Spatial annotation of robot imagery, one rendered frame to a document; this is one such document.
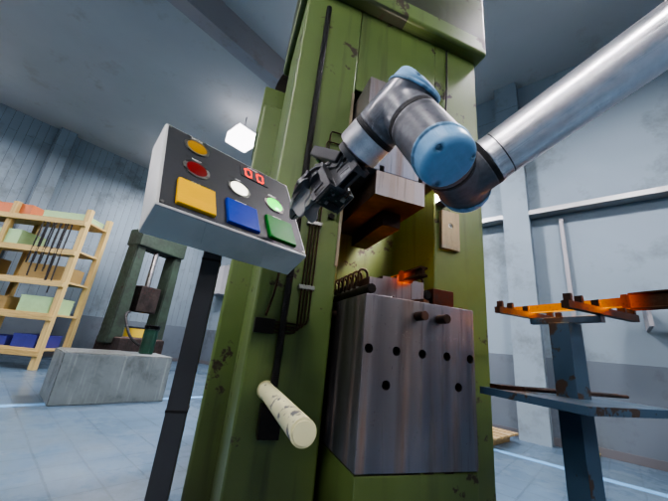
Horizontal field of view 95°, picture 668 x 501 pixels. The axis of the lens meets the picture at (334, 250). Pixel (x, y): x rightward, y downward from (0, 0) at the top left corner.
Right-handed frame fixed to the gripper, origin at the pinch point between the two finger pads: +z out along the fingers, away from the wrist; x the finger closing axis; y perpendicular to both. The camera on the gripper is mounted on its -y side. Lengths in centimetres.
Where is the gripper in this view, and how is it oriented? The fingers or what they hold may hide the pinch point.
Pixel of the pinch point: (293, 212)
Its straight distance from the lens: 72.0
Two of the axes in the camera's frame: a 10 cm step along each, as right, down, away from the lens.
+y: 2.7, 7.5, -6.1
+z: -6.6, 6.0, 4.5
